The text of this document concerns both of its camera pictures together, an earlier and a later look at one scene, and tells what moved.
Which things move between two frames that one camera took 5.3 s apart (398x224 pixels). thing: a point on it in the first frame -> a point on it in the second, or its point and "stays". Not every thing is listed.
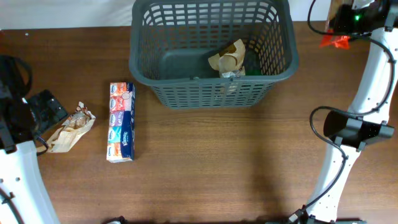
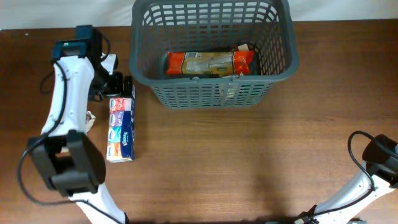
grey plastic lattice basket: (209, 55) stays
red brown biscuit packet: (332, 40) -> (209, 64)
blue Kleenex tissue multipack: (120, 142) stays
